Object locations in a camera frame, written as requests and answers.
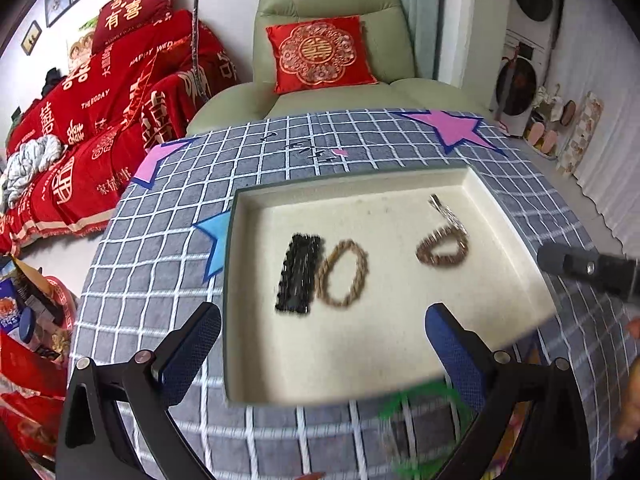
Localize green translucent bangle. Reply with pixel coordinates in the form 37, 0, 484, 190
378, 376, 475, 479

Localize white washing machine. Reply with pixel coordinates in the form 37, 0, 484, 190
491, 0, 564, 138

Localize blue snack box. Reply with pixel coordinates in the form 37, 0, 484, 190
0, 278, 36, 346

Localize green leather armchair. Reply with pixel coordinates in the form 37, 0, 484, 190
186, 0, 488, 136

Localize star rhinestone hair clip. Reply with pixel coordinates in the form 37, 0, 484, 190
430, 194, 468, 235

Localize red embroidered cushion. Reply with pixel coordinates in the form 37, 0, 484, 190
266, 15, 376, 96

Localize red wedding bed quilt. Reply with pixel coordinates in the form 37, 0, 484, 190
1, 10, 239, 255

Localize black beaded hair clip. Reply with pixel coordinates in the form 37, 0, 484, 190
274, 233, 322, 315

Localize grey white crumpled cloth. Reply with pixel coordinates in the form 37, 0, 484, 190
1, 134, 64, 214

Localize green-edged cream jewelry tray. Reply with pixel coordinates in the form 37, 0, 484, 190
224, 165, 556, 406

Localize small framed wall picture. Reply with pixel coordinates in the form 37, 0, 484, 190
21, 21, 42, 56

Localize brown wooden bead bracelet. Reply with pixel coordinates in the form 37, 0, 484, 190
415, 224, 471, 270

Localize red pillow gold characters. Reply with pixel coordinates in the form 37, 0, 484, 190
92, 0, 174, 54

